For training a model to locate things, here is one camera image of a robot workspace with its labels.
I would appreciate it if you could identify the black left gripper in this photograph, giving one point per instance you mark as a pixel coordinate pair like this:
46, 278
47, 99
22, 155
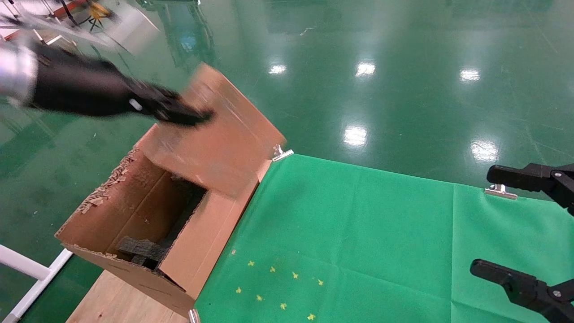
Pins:
80, 89

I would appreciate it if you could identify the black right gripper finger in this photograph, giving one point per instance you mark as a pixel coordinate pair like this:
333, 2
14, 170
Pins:
515, 176
520, 287

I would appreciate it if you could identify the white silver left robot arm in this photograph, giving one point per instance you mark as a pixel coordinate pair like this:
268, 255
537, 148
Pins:
15, 72

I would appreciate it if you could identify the large open cardboard carton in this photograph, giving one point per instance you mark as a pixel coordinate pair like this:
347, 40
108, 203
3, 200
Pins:
206, 242

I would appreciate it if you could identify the silver binder clip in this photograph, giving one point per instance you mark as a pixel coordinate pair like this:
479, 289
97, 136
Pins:
282, 155
502, 193
193, 316

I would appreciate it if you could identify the black foam block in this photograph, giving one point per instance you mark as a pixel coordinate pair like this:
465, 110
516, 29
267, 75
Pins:
143, 250

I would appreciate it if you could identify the green cloth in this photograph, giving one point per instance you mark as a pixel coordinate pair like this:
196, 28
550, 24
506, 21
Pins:
381, 242

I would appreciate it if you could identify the white metal frame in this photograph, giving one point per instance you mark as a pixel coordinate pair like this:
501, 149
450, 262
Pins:
38, 273

